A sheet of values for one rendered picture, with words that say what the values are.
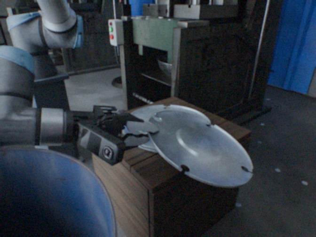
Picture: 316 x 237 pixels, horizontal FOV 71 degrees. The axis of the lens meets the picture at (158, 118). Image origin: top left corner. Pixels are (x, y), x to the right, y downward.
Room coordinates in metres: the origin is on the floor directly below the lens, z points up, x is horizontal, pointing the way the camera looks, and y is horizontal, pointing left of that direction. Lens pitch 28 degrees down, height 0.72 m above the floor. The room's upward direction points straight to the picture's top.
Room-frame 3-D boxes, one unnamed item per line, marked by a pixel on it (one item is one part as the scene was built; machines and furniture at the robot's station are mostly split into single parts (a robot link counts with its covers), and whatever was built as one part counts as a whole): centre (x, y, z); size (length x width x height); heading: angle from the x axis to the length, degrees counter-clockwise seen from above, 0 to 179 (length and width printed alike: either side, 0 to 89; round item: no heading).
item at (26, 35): (0.91, 0.49, 0.62); 0.13 x 0.12 x 0.14; 99
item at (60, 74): (0.90, 0.50, 0.23); 0.19 x 0.19 x 0.45; 42
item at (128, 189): (0.64, -0.03, 0.18); 0.40 x 0.38 x 0.35; 128
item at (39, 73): (0.90, 0.50, 0.50); 0.15 x 0.15 x 0.10
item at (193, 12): (1.38, -0.16, 0.68); 0.45 x 0.30 x 0.06; 38
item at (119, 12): (1.48, 0.21, 0.62); 0.10 x 0.06 x 0.20; 38
